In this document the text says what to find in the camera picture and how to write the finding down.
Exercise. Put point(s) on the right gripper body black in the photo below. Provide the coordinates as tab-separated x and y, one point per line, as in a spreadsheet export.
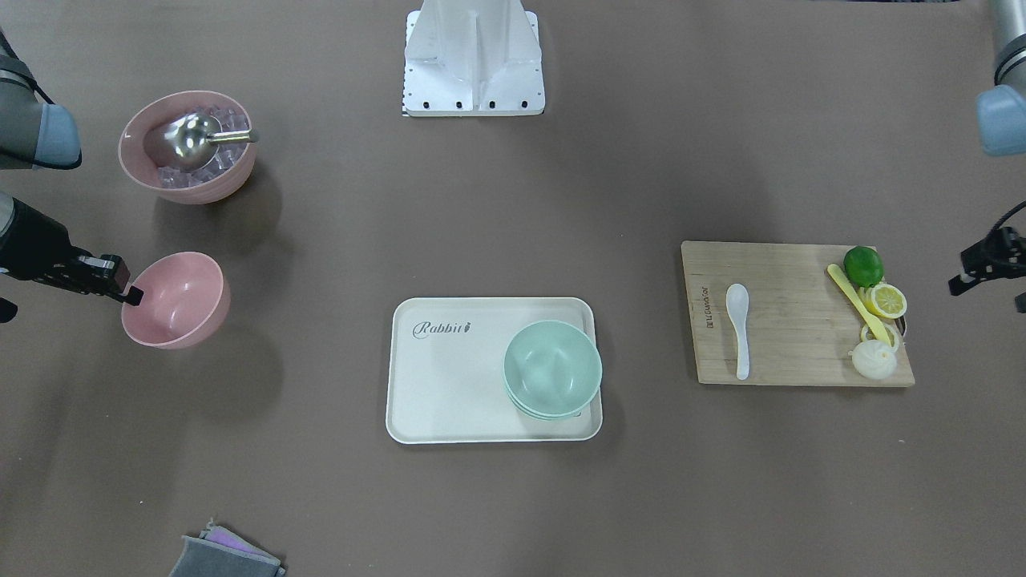
36	244

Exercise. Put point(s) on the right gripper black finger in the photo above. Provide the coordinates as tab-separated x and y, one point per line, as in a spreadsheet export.
133	296

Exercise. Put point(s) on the small pink bowl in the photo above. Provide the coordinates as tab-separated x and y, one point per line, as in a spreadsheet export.
186	299

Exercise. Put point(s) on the white ceramic spoon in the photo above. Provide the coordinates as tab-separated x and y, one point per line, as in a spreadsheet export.
737	304

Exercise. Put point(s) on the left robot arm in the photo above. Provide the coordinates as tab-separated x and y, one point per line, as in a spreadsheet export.
1001	109

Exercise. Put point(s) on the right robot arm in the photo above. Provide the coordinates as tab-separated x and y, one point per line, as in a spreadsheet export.
38	133

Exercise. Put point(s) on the large pink ice bowl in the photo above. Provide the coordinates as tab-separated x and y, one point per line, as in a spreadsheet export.
221	177

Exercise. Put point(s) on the green bowl stack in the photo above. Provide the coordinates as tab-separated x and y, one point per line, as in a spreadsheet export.
552	370

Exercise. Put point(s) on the metal ice scoop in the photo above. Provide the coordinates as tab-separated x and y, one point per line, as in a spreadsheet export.
192	141

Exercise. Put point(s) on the grey folded cloth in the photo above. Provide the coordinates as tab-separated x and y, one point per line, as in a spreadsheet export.
218	551

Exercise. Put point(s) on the cream serving tray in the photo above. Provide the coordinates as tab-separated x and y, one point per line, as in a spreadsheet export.
446	371

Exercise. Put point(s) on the wooden cutting board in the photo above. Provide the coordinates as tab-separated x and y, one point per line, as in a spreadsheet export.
800	326

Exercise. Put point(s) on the green lime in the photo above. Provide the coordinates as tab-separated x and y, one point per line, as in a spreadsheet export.
863	266

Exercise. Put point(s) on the lemon half slice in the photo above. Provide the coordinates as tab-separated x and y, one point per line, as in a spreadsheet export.
889	301

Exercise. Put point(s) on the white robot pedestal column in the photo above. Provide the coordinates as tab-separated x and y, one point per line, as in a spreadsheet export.
472	59

